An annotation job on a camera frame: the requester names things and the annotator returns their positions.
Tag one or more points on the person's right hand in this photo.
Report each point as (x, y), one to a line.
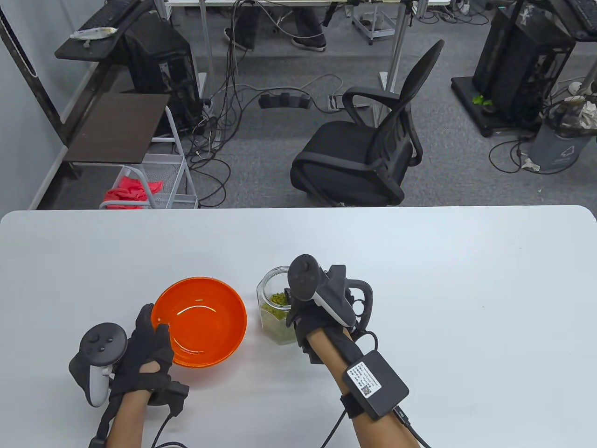
(310, 319)

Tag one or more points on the person's left hand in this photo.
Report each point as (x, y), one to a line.
(144, 350)

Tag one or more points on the pile of mung beans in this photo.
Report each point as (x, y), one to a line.
(275, 326)

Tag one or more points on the orange bowl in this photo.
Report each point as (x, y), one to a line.
(200, 326)

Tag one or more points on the person's right forearm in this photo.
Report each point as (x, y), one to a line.
(331, 354)

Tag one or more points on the person's left forearm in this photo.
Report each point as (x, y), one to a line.
(128, 420)

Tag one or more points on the black and white controller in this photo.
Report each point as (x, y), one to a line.
(102, 345)
(303, 277)

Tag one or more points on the clear glass jar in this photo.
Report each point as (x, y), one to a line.
(270, 284)

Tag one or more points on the black box with white label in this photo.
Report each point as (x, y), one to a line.
(97, 443)
(378, 387)

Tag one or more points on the red cloth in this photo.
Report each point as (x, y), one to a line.
(130, 186)

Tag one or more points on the black office chair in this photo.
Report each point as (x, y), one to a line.
(345, 154)

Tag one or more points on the grey floor socket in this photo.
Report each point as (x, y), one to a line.
(333, 102)

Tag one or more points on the black power strip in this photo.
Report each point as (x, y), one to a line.
(284, 100)

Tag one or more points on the dark wooden side table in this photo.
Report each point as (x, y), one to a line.
(116, 126)

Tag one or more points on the crumpled white paper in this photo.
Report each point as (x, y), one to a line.
(531, 164)

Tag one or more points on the black rolling platform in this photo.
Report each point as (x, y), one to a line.
(464, 91)

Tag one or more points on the small green object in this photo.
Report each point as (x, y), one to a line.
(480, 99)

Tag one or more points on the black computer tower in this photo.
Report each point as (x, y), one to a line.
(158, 60)
(513, 56)

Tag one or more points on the white rolling stand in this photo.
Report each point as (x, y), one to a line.
(373, 28)

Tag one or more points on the grey trash bin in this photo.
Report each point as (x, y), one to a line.
(559, 149)

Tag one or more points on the black shelf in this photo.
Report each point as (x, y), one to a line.
(84, 49)
(573, 18)

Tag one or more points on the white packet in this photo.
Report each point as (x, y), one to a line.
(93, 32)

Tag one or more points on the black keyboard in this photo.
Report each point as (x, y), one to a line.
(109, 11)

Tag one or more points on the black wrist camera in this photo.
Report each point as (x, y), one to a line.
(170, 392)
(315, 357)

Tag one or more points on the white desk frame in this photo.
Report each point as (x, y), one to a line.
(207, 46)

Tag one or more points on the black wall post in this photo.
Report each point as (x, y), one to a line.
(36, 79)

